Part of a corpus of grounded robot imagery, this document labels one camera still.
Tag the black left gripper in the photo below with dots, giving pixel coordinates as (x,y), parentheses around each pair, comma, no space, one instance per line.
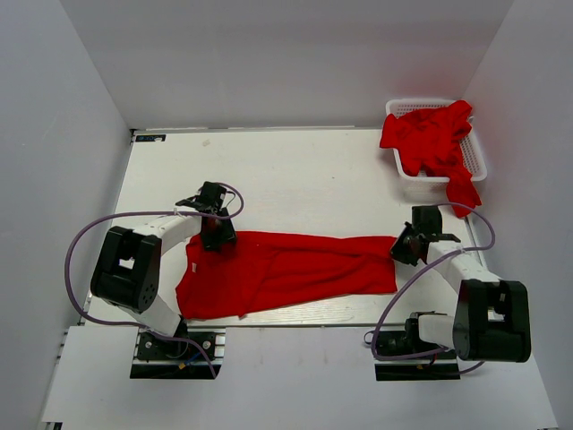
(226,235)

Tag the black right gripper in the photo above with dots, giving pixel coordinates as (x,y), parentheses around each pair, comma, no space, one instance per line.
(397,250)

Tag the red t shirt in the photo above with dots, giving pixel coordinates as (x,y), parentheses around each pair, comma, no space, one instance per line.
(265,270)

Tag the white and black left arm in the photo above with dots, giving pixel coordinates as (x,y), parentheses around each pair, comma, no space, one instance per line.
(128,268)

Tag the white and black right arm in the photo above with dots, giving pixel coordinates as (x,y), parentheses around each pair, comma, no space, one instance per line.
(491,320)

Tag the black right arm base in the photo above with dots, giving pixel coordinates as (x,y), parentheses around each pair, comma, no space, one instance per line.
(412,361)

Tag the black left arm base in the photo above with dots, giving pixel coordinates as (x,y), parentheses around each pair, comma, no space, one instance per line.
(155,359)

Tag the red t shirts in basket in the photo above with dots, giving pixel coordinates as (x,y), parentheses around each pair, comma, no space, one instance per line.
(428,140)

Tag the white plastic basket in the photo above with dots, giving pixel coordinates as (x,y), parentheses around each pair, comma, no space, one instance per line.
(469,145)

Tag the blue label sticker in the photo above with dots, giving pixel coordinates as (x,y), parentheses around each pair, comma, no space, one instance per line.
(150,138)

